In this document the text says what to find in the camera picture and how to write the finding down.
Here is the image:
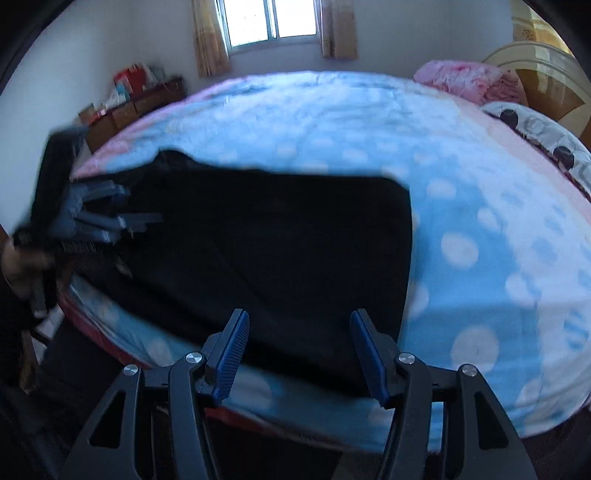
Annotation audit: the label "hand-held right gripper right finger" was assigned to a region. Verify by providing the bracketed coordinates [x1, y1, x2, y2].
[349, 309, 539, 480]

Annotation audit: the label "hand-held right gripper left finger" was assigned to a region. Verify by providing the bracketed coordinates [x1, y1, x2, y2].
[60, 308, 251, 480]

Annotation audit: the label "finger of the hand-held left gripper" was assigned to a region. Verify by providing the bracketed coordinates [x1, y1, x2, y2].
[62, 211, 164, 246]
[67, 179, 132, 214]

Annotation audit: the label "black pants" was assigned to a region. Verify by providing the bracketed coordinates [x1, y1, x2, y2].
[69, 148, 415, 398]

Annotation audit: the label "person's left hand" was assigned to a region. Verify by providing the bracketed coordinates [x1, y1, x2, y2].
[0, 239, 60, 302]

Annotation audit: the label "red plaid blanket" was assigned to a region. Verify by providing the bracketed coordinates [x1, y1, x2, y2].
[58, 286, 370, 448]

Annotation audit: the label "brown wooden desk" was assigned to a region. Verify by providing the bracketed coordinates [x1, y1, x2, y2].
[78, 78, 187, 154]

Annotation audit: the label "blue pink polka dot bed sheet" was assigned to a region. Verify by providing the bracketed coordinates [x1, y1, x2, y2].
[58, 70, 591, 455]

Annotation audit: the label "beige floral curtain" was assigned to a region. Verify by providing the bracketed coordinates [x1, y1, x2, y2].
[191, 0, 232, 78]
[318, 0, 359, 61]

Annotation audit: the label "white framed window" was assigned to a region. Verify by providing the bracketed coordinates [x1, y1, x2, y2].
[215, 0, 325, 55]

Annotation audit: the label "grey patterned pillow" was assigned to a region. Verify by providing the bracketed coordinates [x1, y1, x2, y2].
[481, 100, 591, 188]

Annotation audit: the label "pink folded quilt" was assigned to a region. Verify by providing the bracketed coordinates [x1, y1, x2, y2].
[413, 60, 528, 108]

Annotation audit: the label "cream and wood headboard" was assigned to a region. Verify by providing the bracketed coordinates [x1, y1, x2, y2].
[481, 41, 591, 155]

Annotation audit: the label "yellow curtain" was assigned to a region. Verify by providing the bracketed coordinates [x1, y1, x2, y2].
[509, 0, 575, 52]

